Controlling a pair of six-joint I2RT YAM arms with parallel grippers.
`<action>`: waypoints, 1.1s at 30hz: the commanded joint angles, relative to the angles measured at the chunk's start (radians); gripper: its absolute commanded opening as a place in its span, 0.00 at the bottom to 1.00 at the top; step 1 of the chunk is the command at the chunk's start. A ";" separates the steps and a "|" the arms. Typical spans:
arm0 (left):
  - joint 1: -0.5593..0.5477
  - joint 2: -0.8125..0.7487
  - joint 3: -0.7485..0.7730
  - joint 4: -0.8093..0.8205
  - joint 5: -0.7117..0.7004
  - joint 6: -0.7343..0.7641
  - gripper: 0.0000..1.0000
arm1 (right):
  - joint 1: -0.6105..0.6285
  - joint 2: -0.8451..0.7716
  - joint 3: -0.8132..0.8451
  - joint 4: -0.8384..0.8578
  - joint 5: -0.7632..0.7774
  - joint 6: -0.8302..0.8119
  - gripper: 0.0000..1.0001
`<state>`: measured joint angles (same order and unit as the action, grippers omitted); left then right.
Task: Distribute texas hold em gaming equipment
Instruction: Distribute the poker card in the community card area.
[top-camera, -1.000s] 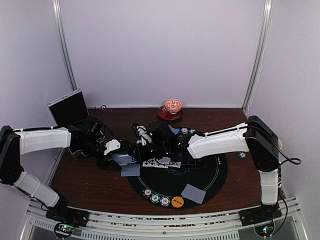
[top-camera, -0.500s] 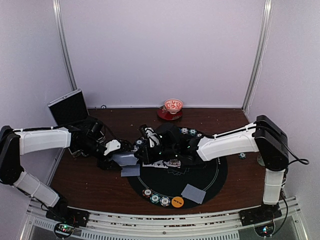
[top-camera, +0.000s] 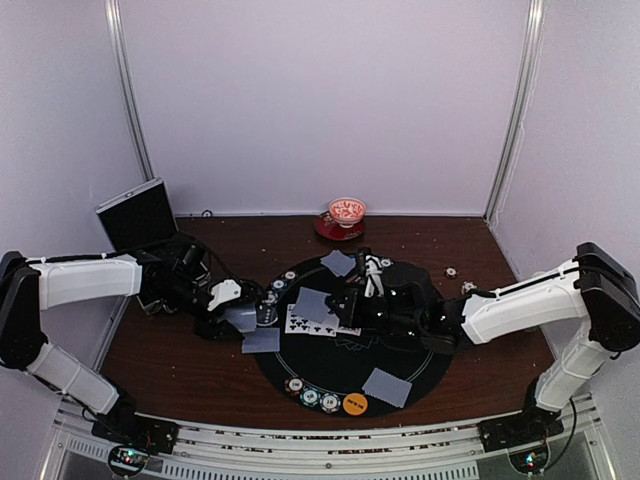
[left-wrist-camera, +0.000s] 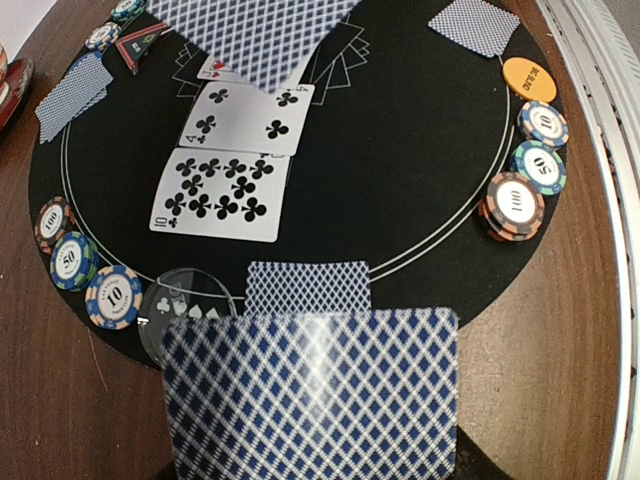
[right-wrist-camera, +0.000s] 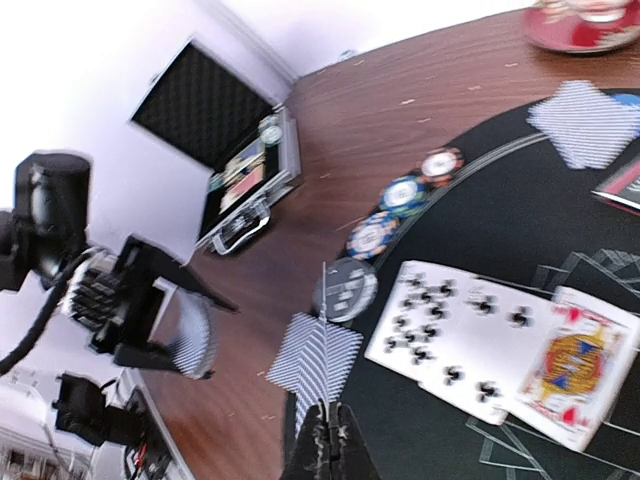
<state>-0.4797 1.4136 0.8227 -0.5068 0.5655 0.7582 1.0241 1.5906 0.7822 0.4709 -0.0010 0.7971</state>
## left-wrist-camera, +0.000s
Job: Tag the blue cream chips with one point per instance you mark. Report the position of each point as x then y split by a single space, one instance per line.
114 297
540 121
103 37

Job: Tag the blue patterned card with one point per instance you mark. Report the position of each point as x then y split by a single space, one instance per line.
221 194

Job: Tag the jack of hearts card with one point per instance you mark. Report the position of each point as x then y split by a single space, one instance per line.
213 70

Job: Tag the red black triangle marker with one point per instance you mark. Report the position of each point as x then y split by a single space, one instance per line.
135 47

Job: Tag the single grey playing card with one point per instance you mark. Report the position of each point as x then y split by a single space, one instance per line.
86 79

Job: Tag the orange big blind button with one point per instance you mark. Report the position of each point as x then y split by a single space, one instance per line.
529 80

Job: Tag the green chips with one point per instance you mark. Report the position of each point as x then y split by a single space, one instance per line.
127 10
74 262
541 165

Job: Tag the grey playing card deck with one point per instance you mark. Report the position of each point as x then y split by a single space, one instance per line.
369 395

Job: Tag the grey dealer button disc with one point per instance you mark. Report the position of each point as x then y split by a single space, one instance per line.
184 294

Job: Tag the black round poker mat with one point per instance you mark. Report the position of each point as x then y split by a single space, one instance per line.
405 130

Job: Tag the dark red saucer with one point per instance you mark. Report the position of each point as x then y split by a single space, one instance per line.
15 87

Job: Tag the orange black chips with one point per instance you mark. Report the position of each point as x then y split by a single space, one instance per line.
55 219
512 208

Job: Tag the four of clubs card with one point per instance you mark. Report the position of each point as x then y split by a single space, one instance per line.
241 117

